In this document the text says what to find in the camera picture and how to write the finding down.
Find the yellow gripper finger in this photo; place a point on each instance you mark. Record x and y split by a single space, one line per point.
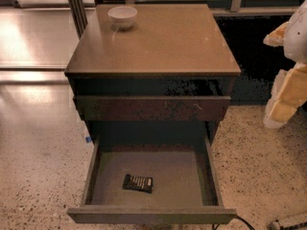
289 92
276 37

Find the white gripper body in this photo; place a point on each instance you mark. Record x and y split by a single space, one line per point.
297 38

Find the black rxbar chocolate bar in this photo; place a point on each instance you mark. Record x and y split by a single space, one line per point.
138 183

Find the brown wooden drawer cabinet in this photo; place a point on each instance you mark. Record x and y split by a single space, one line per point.
170 50

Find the white power strip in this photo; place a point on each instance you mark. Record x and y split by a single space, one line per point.
295 222

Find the white ceramic bowl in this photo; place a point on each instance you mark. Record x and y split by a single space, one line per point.
122 17

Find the blue tape piece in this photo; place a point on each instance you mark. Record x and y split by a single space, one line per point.
88 139

